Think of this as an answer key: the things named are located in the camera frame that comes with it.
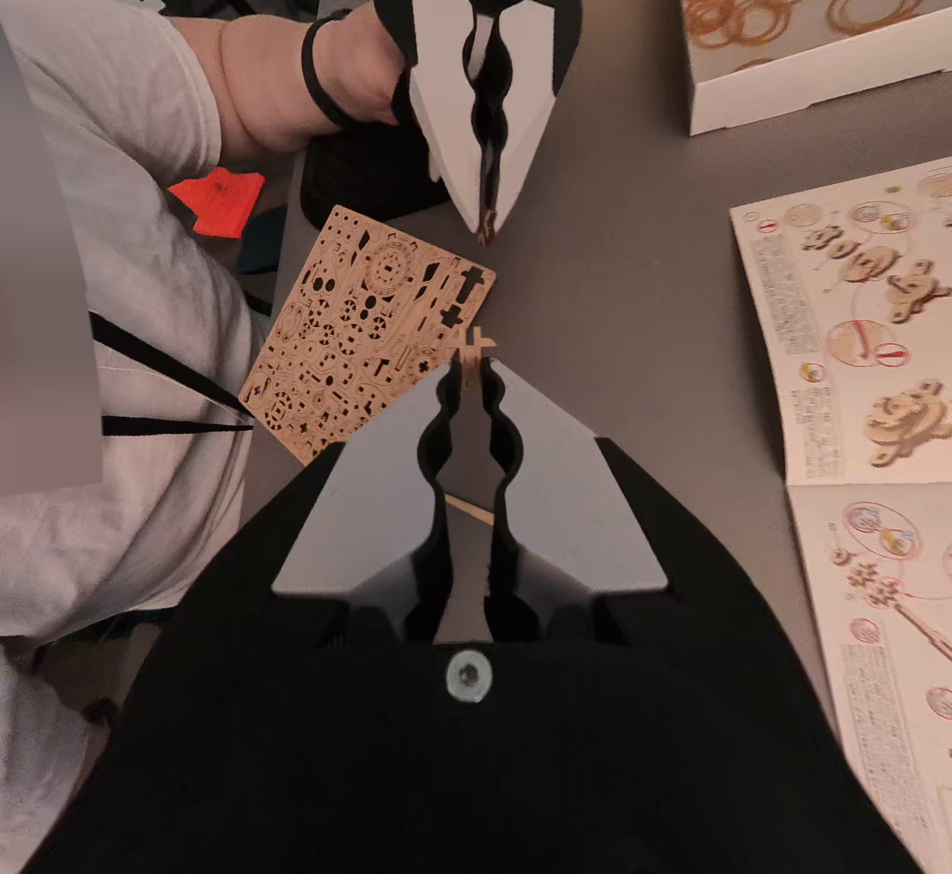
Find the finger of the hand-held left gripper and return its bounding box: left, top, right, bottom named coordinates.
left=487, top=0, right=559, bottom=235
left=409, top=0, right=486, bottom=235

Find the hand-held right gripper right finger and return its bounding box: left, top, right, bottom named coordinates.
left=479, top=357, right=670, bottom=640

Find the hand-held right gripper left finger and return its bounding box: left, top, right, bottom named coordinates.
left=271, top=361, right=464, bottom=640

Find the laser-cut wooden parts sheet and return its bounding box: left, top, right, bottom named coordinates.
left=238, top=204, right=498, bottom=467

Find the cross-shaped wooden model part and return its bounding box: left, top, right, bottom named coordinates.
left=455, top=325, right=499, bottom=390

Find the person's left forearm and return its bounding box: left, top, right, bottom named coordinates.
left=167, top=14, right=324, bottom=173

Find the person's left hand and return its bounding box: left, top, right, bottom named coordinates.
left=318, top=0, right=408, bottom=125

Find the thin wooden stick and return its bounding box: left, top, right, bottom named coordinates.
left=443, top=492, right=496, bottom=525

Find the black wristband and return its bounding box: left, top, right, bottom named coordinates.
left=300, top=8, right=361, bottom=131

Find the dark teal object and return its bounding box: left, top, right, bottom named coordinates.
left=237, top=206, right=290, bottom=277

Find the orange plastic piece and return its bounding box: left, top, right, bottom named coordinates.
left=168, top=169, right=266, bottom=240

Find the white cardboard box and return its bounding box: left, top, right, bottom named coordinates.
left=671, top=0, right=952, bottom=138

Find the printed instruction sheet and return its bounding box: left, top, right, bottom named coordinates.
left=729, top=157, right=952, bottom=874

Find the black lanyard strap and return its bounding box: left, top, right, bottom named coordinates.
left=88, top=311, right=255, bottom=438

